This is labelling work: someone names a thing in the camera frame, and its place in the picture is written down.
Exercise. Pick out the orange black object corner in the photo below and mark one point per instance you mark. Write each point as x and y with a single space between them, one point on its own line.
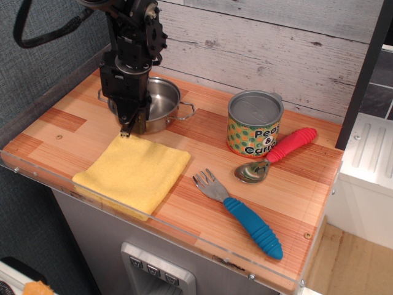
19 278

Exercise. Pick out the dark right vertical post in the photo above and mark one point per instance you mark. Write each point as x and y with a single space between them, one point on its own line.
371 58

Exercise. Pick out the red handled spoon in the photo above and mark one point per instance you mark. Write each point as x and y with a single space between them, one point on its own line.
255 172

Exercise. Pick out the blue handled fork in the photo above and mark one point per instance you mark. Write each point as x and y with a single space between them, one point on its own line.
261 233

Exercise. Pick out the white toy sink unit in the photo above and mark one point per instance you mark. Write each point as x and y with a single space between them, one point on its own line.
361 199

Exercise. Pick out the small stainless steel pan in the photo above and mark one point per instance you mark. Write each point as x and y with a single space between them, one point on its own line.
166 100

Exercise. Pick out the clear acrylic edge guard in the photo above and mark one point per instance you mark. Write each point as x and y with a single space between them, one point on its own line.
100 231

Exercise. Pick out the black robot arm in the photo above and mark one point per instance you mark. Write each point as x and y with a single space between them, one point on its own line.
137 38

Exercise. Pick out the grey toy fridge dispenser panel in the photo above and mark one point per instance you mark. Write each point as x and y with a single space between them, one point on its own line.
150 274

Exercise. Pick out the yellow folded cloth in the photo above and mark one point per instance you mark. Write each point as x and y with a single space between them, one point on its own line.
132 175

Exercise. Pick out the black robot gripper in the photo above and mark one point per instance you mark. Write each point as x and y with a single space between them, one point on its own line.
127 94

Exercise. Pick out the peas and carrots toy can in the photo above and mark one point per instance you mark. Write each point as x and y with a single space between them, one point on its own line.
254 118

